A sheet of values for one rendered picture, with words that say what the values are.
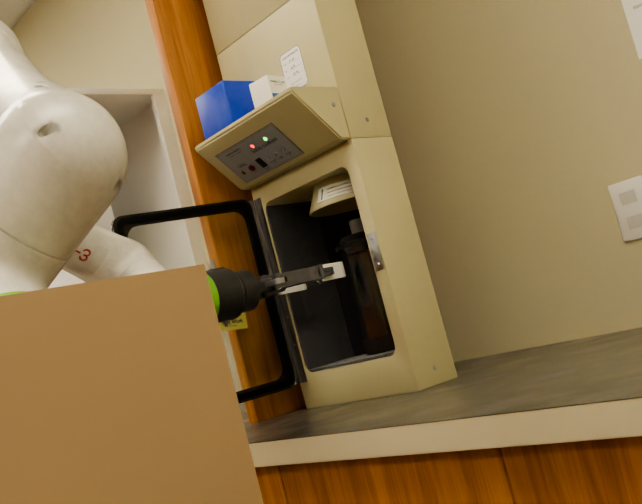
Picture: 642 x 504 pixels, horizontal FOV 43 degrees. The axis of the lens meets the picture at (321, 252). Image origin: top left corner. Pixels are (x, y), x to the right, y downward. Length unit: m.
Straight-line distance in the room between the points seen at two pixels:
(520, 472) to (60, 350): 0.60
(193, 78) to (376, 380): 0.76
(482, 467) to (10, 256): 0.62
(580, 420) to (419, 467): 0.29
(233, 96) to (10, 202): 0.91
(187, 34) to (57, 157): 1.13
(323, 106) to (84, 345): 0.93
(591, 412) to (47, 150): 0.61
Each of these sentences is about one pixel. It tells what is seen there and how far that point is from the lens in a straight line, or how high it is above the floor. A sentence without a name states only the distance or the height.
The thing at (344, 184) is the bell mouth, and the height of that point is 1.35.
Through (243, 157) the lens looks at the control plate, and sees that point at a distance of 1.64.
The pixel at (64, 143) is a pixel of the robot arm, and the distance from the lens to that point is 0.77.
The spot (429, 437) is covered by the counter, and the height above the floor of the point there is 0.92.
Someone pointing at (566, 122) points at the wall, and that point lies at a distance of 1.75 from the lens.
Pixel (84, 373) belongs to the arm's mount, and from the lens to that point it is 0.65.
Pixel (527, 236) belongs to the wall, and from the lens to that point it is 1.81.
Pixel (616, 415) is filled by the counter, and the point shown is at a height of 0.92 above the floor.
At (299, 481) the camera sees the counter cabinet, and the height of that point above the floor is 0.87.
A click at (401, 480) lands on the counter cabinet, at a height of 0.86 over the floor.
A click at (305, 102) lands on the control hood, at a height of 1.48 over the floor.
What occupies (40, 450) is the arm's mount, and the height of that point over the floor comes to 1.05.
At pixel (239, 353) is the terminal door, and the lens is 1.64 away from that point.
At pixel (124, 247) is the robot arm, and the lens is 1.42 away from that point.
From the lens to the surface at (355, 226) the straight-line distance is 1.65.
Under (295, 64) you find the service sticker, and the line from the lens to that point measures 1.63.
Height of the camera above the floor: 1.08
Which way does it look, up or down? 5 degrees up
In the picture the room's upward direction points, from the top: 15 degrees counter-clockwise
